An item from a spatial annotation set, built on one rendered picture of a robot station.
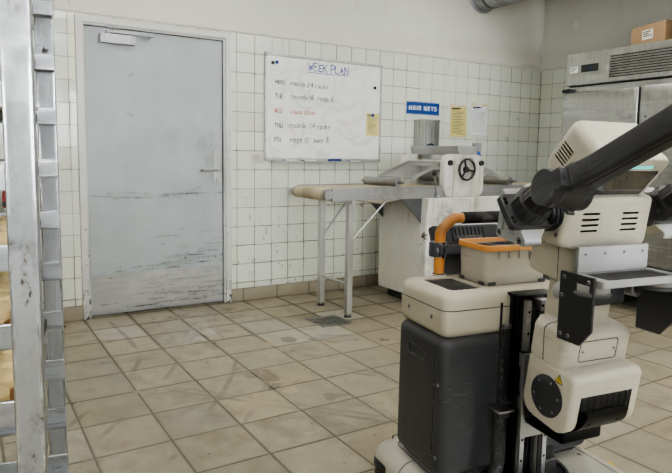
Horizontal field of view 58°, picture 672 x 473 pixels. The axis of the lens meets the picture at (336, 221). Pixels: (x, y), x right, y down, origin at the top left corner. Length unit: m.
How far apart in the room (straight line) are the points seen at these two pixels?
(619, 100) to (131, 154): 3.71
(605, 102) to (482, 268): 3.72
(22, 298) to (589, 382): 1.23
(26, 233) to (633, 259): 1.31
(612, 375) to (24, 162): 1.34
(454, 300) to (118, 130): 3.38
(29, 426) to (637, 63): 4.99
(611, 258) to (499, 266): 0.34
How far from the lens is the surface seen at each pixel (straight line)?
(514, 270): 1.80
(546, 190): 1.31
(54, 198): 1.18
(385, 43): 5.62
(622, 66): 5.38
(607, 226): 1.56
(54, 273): 1.20
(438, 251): 1.83
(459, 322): 1.67
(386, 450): 2.00
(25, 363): 0.77
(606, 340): 1.64
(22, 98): 0.73
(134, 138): 4.63
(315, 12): 5.27
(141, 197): 4.65
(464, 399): 1.75
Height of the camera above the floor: 1.17
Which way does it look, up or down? 6 degrees down
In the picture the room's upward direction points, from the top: 1 degrees clockwise
